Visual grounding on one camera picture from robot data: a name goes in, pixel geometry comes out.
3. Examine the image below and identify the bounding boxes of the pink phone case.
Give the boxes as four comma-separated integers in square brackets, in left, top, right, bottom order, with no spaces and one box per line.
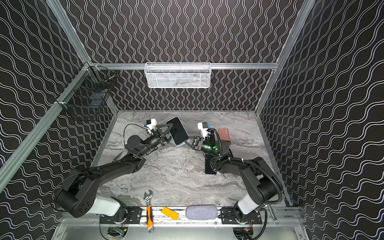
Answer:
[218,128,232,146]

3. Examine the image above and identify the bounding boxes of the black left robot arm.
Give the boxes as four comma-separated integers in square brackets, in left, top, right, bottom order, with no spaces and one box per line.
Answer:
[53,123,174,223]

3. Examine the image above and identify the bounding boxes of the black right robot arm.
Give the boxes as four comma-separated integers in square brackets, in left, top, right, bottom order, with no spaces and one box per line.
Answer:
[185,137,283,221]

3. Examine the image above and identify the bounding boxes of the white mesh basket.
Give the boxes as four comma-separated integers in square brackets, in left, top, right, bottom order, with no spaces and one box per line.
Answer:
[144,62,212,89]

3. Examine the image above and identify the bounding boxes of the grey fabric pouch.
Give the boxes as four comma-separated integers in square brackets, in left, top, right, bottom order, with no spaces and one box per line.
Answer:
[186,205,219,221]

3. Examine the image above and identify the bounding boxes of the silver spanner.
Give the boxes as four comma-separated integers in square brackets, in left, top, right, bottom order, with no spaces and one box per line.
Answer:
[267,205,279,225]

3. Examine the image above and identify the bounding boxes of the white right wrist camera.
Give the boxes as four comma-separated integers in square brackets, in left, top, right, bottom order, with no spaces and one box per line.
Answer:
[198,122,211,139]

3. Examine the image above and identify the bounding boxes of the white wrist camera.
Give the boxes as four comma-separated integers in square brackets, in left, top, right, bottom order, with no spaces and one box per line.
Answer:
[145,119,157,130]
[198,122,211,139]

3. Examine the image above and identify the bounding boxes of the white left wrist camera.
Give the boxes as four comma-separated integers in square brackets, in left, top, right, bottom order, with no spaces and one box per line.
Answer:
[145,119,157,130]

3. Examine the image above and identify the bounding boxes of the scissors with pale handles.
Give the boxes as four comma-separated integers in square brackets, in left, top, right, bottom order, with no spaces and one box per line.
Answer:
[113,152,124,162]

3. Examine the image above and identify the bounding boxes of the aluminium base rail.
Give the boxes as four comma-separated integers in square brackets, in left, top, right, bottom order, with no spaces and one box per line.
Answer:
[98,205,265,226]

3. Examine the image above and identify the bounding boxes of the black wire basket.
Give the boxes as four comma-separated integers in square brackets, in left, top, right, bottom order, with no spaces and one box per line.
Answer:
[61,66,118,122]

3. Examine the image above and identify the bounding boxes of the orange handled adjustable wrench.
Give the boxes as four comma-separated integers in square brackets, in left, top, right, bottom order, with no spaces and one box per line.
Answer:
[144,190,154,233]

